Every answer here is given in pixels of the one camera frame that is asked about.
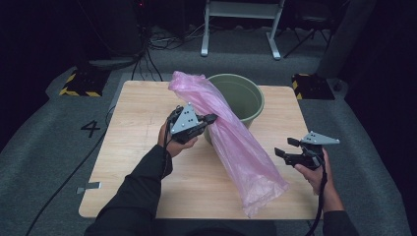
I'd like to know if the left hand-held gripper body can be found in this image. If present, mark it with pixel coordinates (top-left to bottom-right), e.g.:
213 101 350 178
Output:
165 101 211 146

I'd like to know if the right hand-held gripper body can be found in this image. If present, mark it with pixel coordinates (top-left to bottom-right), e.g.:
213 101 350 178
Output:
284 130 341 171

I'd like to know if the pink plastic bag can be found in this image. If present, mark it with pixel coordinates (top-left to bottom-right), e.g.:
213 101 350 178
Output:
167 70 291 219

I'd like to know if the green plastic bin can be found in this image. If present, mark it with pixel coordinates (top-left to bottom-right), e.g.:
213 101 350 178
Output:
203 73 267 146

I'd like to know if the person's left hand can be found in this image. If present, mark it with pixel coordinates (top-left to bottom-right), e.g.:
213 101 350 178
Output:
156 120 200 159

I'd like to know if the person's right hand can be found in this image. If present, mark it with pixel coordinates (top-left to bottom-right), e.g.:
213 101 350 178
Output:
293 147 336 198

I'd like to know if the black yellow striped base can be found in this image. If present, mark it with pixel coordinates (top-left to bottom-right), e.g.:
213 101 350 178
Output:
291 73 336 101
58 68 111 98

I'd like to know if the person's dark clothing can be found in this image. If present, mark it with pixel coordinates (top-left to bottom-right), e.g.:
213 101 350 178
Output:
153 218 280 236

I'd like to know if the grey curtain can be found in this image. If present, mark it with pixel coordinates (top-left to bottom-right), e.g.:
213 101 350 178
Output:
315 0 379 80

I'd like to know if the black tripod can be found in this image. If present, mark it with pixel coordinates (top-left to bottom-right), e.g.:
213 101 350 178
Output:
282 14 332 60

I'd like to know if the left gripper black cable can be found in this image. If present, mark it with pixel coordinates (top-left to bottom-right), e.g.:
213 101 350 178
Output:
160 105 185 180

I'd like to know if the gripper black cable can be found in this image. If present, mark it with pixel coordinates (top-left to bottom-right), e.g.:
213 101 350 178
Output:
304 156 329 236
160 105 185 180

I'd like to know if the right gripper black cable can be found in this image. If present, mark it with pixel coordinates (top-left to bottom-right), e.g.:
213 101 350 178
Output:
304 156 329 236

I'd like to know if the bundle of black cables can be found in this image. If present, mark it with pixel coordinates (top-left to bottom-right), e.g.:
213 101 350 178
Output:
129 0 206 83

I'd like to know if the white metal desk frame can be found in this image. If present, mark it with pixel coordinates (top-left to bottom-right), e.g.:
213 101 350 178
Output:
200 0 286 61

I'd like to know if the grey metal bracket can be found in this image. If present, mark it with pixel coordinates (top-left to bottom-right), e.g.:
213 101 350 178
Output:
76 181 103 195

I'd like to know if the long black floor cable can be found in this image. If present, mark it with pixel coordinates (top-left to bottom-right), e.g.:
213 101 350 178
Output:
25 105 116 236

